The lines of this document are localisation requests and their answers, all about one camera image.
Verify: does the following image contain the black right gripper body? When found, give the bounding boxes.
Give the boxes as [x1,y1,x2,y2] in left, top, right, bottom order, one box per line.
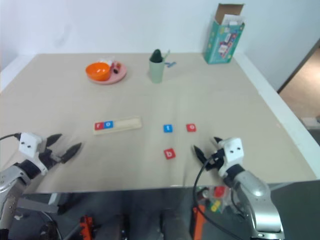
[205,147,226,171]

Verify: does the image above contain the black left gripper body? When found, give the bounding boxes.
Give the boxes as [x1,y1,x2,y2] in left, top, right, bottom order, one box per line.
[37,146,63,170]

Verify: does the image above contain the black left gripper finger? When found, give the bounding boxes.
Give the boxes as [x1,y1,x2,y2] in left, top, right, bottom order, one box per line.
[60,142,83,165]
[46,133,63,149]

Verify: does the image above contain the red letter tile b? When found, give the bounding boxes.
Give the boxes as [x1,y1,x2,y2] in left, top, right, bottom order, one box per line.
[163,148,178,160]

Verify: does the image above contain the wooden letter tile rack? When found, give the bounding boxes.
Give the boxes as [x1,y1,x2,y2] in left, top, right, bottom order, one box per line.
[93,116,143,136]

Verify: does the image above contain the clear bag of colourful toys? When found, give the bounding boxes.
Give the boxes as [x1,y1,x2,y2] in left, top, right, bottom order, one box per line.
[196,185,233,214]

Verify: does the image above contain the orange upright tool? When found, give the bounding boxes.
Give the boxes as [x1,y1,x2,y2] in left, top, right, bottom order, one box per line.
[191,206,205,240]

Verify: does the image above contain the beige table cover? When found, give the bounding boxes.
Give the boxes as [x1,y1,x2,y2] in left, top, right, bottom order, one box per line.
[0,52,320,195]

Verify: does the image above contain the small orange black device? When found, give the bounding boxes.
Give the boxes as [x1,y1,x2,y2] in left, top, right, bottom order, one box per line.
[79,215,95,239]

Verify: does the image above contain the orange plastic bowl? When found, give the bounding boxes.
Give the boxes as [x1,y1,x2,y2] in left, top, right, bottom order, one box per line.
[85,62,112,82]

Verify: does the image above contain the pink round plate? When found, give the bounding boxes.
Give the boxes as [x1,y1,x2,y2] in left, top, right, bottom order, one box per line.
[87,60,129,85]

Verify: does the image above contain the pale green cup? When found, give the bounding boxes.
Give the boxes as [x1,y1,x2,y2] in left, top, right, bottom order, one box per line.
[148,57,166,84]

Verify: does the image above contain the small red and black toy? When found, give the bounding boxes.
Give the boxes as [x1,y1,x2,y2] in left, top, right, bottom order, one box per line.
[111,61,123,75]

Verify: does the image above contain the clear bag of small items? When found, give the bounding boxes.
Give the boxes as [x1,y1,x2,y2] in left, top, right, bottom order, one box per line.
[98,56,116,67]

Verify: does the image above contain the teal cardboard box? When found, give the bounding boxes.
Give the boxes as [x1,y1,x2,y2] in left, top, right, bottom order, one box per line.
[203,2,246,65]

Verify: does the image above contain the dark green toy vegetable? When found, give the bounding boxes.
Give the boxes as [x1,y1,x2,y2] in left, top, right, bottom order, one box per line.
[151,49,164,63]

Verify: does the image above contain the white paper cards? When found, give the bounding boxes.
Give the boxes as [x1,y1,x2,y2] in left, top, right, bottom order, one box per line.
[219,13,246,27]

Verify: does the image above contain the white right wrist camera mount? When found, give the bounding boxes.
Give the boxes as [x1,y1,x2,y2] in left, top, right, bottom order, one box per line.
[216,137,244,177]

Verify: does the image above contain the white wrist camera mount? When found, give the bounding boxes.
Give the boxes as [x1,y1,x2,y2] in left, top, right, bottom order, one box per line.
[18,132,48,174]
[216,137,244,177]

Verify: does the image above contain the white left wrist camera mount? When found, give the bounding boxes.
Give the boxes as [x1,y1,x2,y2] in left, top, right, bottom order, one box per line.
[18,132,48,174]

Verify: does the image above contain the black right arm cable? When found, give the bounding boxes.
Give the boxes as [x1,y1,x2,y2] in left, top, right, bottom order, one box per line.
[192,152,251,240]

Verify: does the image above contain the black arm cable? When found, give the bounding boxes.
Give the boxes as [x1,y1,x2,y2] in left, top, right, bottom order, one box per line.
[0,133,22,141]
[192,152,251,240]

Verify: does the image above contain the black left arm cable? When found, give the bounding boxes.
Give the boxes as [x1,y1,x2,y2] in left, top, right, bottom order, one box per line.
[0,133,22,141]

